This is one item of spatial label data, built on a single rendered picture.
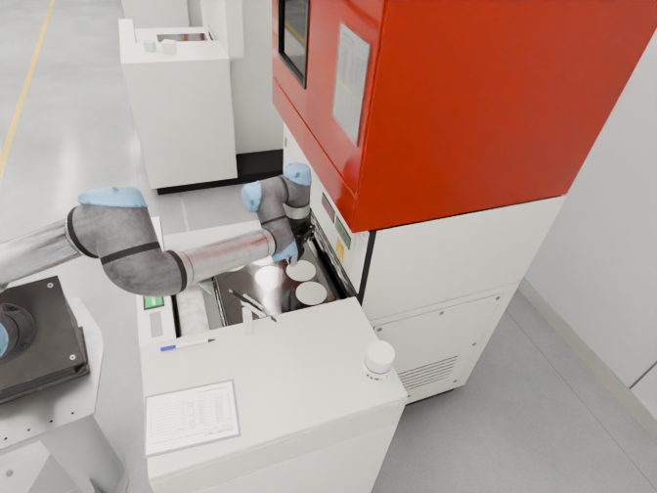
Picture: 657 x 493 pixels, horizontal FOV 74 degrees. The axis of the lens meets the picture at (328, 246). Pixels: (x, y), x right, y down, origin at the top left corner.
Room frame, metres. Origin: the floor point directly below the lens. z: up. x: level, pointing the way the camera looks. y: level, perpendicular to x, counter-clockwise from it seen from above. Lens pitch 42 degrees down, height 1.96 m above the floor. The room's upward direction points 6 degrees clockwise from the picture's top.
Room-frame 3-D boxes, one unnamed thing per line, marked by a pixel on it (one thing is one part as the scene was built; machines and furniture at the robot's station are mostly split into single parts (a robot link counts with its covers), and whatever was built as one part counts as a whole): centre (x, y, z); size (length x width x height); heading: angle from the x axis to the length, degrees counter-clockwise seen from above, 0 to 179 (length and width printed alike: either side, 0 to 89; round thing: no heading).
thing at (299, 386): (0.61, 0.11, 0.89); 0.62 x 0.35 x 0.14; 114
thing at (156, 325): (0.91, 0.54, 0.89); 0.55 x 0.09 x 0.14; 24
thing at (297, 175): (1.01, 0.11, 1.27); 0.09 x 0.08 x 0.11; 125
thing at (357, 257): (1.27, 0.06, 1.02); 0.82 x 0.03 x 0.40; 24
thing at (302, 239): (1.02, 0.10, 1.11); 0.09 x 0.08 x 0.12; 148
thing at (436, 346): (1.41, -0.25, 0.41); 0.82 x 0.71 x 0.82; 24
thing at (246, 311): (0.73, 0.18, 1.03); 0.06 x 0.04 x 0.13; 114
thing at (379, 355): (0.64, -0.16, 1.01); 0.07 x 0.07 x 0.10
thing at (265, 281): (1.00, 0.18, 0.90); 0.34 x 0.34 x 0.01; 24
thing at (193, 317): (0.88, 0.42, 0.87); 0.36 x 0.08 x 0.03; 24
